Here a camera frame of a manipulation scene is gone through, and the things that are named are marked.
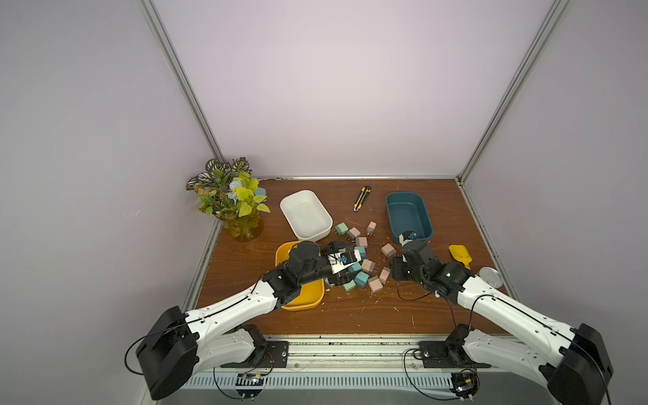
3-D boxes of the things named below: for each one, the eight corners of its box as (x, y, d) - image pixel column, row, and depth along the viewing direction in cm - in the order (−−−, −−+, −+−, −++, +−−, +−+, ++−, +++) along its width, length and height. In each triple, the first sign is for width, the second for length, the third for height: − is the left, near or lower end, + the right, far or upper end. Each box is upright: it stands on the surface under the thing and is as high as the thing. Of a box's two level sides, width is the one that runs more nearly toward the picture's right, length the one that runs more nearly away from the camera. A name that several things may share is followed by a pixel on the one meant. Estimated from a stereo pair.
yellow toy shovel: (456, 269, 93) (458, 266, 91) (448, 248, 98) (451, 245, 96) (471, 269, 92) (474, 266, 91) (463, 248, 98) (466, 245, 96)
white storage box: (302, 250, 98) (301, 243, 93) (280, 208, 112) (277, 200, 107) (337, 234, 103) (337, 226, 98) (311, 195, 117) (310, 187, 112)
